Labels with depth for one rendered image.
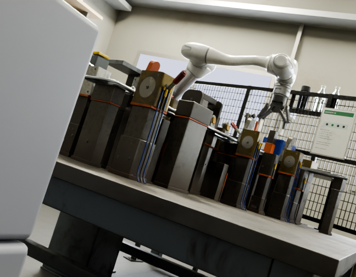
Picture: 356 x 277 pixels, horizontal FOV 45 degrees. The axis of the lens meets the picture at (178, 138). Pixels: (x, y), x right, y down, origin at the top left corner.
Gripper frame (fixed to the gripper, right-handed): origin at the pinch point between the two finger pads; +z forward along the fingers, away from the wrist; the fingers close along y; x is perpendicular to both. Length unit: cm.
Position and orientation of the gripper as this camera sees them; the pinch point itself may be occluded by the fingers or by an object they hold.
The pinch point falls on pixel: (270, 131)
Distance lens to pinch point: 241.6
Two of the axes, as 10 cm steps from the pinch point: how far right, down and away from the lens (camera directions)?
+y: 7.1, 1.7, -6.8
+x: 6.3, 2.6, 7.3
